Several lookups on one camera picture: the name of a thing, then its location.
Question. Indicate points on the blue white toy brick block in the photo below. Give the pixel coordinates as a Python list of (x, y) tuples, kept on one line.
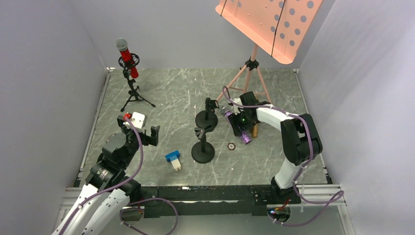
[(173, 158)]

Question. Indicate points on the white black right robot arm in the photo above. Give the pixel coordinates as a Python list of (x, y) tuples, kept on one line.
[(300, 139)]

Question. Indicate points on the black tripod shock mount stand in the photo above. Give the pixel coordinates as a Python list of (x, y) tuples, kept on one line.
[(134, 95)]

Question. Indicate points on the purple glitter microphone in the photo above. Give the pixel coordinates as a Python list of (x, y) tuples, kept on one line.
[(228, 113)]

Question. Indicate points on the black round-base clip mic stand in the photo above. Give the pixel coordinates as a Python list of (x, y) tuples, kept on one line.
[(207, 116)]

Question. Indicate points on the brown poker chip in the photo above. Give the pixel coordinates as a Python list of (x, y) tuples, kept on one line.
[(231, 146)]

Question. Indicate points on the gold microphone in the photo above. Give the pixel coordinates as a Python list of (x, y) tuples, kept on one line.
[(254, 131)]

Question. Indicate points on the black round-base fork mic stand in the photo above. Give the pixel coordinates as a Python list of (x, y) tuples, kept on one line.
[(203, 152)]

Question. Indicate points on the red glitter microphone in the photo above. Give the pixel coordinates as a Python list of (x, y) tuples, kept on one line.
[(129, 60)]

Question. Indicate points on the pink music stand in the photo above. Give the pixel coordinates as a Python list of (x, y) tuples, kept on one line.
[(280, 28)]

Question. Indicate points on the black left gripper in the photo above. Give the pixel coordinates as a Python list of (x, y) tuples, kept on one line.
[(137, 134)]

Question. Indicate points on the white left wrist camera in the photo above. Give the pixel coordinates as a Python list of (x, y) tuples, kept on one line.
[(138, 120)]

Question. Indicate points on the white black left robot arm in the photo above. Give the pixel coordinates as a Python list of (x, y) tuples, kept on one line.
[(107, 189)]

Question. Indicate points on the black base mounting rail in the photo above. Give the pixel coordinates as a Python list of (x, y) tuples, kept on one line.
[(209, 200)]

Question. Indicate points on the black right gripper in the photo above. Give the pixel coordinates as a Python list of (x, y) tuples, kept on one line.
[(236, 124)]

